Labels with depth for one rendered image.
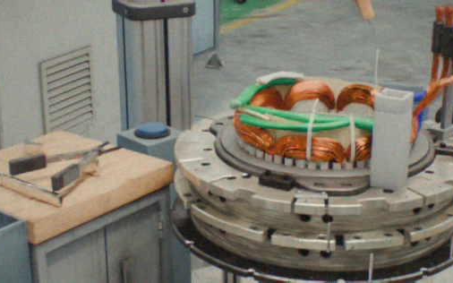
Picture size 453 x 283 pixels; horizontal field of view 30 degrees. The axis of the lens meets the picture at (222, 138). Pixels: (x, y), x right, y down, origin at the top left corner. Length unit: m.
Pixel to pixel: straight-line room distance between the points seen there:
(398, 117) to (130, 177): 0.30
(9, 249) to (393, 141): 0.37
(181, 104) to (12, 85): 1.85
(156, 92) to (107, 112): 2.34
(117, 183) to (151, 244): 0.11
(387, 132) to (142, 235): 0.31
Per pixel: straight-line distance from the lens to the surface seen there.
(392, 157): 0.79
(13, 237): 0.82
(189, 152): 0.88
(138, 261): 0.95
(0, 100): 3.09
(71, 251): 0.87
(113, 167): 0.93
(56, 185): 0.84
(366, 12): 1.16
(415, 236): 0.80
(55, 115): 3.32
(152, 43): 1.28
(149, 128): 1.12
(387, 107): 0.77
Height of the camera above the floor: 1.40
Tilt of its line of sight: 19 degrees down
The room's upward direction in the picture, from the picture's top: straight up
